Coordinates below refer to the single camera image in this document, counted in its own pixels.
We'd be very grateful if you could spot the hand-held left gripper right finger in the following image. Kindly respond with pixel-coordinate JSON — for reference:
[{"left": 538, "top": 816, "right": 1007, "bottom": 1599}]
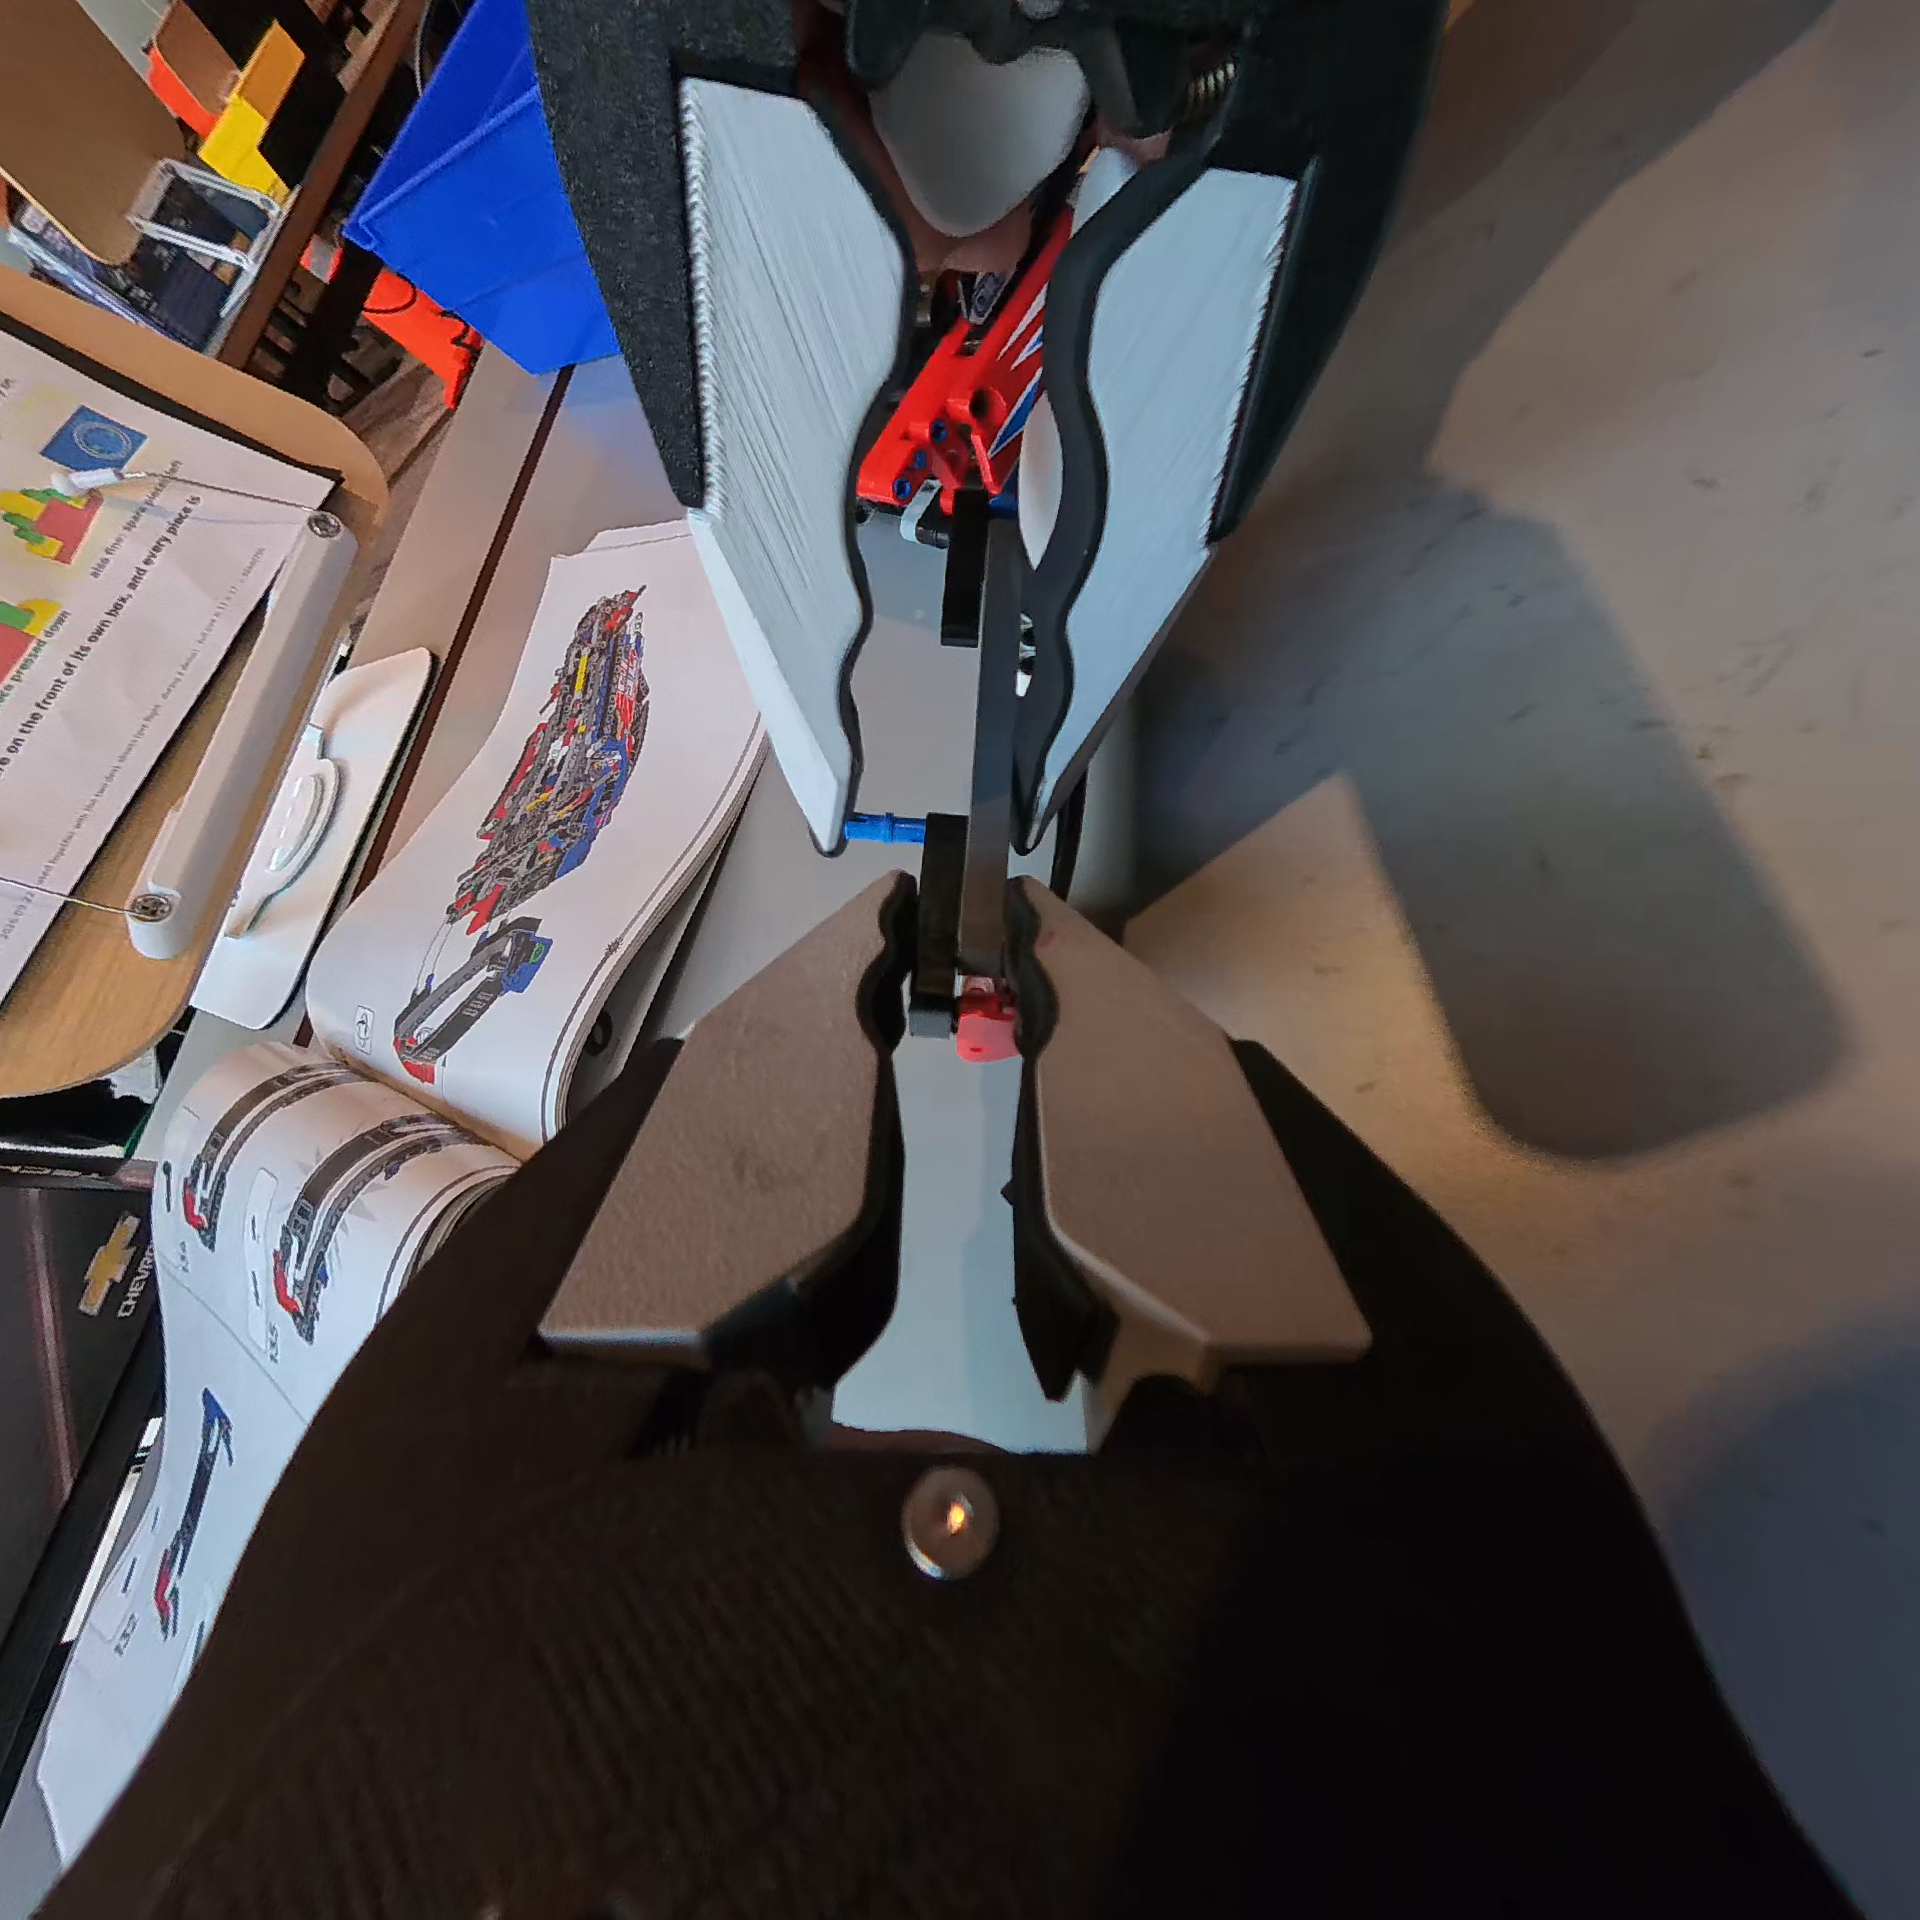
[{"left": 1007, "top": 873, "right": 1377, "bottom": 1407}]

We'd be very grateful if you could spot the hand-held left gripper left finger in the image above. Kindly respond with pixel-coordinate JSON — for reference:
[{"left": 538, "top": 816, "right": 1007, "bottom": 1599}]
[{"left": 533, "top": 873, "right": 918, "bottom": 1374}]

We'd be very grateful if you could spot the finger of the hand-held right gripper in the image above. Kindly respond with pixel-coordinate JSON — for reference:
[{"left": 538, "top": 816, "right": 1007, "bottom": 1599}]
[
  {"left": 677, "top": 73, "right": 927, "bottom": 856},
  {"left": 1007, "top": 151, "right": 1311, "bottom": 855}
]

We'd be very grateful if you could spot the red black toy race car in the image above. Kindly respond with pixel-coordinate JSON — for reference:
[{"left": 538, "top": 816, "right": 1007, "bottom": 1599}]
[{"left": 851, "top": 205, "right": 1081, "bottom": 649}]

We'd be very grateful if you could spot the small toy brick assembly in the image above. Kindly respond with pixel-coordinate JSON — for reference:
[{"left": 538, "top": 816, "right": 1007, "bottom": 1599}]
[{"left": 909, "top": 495, "right": 1044, "bottom": 1069}]

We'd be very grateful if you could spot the grey desk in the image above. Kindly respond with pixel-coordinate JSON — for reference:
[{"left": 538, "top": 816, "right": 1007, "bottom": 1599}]
[{"left": 393, "top": 0, "right": 1920, "bottom": 1920}]

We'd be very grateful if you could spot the blue storage bin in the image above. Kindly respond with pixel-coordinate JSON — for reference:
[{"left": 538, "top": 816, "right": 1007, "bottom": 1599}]
[{"left": 340, "top": 0, "right": 623, "bottom": 381}]

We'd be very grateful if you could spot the open instruction booklet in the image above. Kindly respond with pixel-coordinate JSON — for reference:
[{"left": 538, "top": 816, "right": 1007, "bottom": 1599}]
[{"left": 32, "top": 528, "right": 777, "bottom": 1857}]

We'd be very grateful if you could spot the white stand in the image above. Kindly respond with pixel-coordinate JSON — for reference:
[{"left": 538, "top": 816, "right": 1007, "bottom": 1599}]
[{"left": 121, "top": 512, "right": 448, "bottom": 1034}]

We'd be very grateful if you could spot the toy set box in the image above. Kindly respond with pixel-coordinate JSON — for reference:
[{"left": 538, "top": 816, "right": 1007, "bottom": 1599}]
[{"left": 0, "top": 1169, "right": 177, "bottom": 1805}]

